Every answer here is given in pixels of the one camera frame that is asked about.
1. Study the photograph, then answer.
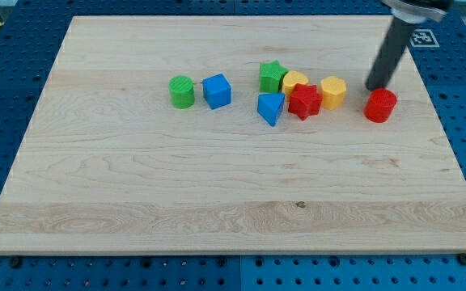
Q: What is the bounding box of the yellow hexagon block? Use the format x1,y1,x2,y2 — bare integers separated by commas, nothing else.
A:
320,76,347,110

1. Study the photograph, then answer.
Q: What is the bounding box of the blue cube block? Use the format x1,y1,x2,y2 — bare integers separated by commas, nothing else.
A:
202,74,232,110

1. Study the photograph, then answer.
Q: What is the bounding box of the green cylinder block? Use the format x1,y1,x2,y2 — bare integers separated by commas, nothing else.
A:
168,75,195,109

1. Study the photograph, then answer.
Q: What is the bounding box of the white fiducial marker tag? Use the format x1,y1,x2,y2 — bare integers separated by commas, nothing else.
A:
410,28,439,48

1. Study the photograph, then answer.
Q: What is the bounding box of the red star block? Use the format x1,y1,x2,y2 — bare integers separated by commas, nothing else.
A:
288,84,323,120

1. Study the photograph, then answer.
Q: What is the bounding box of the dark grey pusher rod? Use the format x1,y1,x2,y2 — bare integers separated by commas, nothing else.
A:
365,16,416,91

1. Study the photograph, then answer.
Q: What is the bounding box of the grey and white tool mount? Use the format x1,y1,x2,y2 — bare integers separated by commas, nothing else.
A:
381,0,454,24

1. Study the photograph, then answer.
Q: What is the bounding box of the red cylinder block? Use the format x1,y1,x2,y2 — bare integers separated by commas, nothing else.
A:
363,88,398,123

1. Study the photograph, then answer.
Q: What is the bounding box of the yellow heart block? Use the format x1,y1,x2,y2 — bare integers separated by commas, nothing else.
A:
282,70,309,102

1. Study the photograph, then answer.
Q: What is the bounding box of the blue triangle block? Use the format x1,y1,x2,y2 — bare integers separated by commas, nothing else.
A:
256,93,285,127

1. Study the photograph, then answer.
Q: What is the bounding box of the wooden board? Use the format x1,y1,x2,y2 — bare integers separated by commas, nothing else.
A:
0,15,466,256

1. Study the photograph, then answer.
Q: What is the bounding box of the green star block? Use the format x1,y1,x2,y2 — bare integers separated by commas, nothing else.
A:
259,60,288,93

